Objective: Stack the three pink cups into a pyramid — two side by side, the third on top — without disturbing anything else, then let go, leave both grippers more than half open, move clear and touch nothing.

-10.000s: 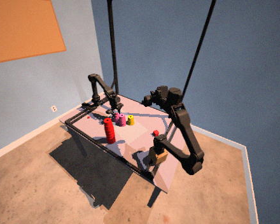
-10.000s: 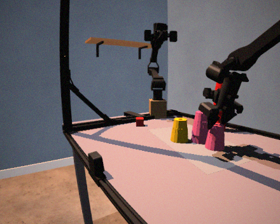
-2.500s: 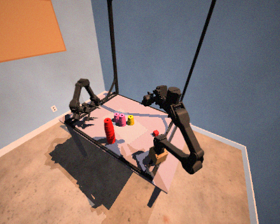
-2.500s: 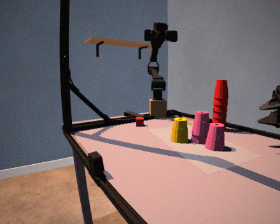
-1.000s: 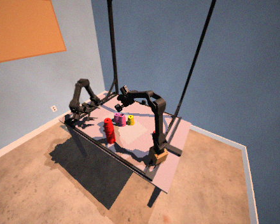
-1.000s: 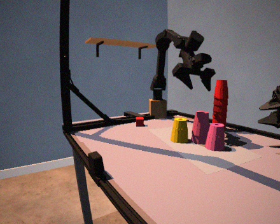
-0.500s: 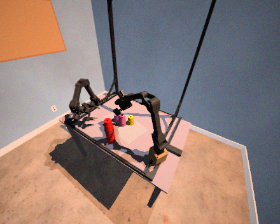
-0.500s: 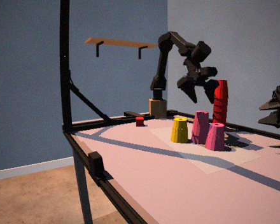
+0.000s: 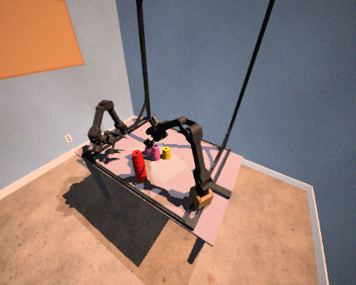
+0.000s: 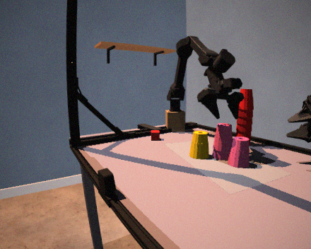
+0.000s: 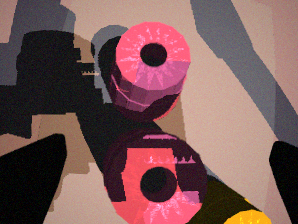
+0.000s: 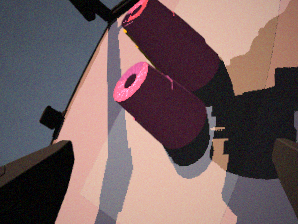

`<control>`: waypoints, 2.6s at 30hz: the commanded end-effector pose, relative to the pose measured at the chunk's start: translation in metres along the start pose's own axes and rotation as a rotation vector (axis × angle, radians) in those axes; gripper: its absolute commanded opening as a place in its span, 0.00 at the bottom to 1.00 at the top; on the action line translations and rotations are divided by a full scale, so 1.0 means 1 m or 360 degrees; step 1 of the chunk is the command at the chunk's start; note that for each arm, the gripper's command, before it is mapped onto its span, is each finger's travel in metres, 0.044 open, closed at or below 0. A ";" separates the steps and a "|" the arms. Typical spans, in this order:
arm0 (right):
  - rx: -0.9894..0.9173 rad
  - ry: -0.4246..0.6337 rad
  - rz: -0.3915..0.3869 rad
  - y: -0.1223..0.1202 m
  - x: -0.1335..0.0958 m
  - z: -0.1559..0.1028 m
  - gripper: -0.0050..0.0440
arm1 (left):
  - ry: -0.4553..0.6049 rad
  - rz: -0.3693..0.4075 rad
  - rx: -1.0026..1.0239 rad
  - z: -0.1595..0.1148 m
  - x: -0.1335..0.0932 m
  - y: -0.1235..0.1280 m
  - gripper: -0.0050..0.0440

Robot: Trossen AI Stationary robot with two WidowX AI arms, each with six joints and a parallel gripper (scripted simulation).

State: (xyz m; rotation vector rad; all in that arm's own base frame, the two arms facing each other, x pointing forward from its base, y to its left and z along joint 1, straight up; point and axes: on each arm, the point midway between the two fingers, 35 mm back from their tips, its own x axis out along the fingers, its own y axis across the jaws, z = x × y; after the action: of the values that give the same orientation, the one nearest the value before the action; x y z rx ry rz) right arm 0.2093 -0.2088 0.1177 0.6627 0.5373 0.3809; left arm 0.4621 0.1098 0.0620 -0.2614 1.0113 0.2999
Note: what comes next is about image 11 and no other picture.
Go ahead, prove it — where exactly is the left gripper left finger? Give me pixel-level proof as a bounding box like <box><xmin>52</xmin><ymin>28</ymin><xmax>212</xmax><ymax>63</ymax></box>
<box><xmin>0</xmin><ymin>133</ymin><xmax>67</xmax><ymax>224</ymax></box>

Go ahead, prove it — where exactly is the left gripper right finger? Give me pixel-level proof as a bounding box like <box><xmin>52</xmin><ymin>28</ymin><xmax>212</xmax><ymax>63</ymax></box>
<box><xmin>269</xmin><ymin>141</ymin><xmax>298</xmax><ymax>224</ymax></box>

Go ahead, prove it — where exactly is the pink cup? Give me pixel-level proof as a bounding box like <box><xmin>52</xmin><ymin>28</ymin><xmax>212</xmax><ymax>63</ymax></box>
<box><xmin>140</xmin><ymin>167</ymin><xmax>176</xmax><ymax>202</ymax></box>
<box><xmin>109</xmin><ymin>22</ymin><xmax>191</xmax><ymax>122</ymax></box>
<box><xmin>103</xmin><ymin>128</ymin><xmax>208</xmax><ymax>224</ymax></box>

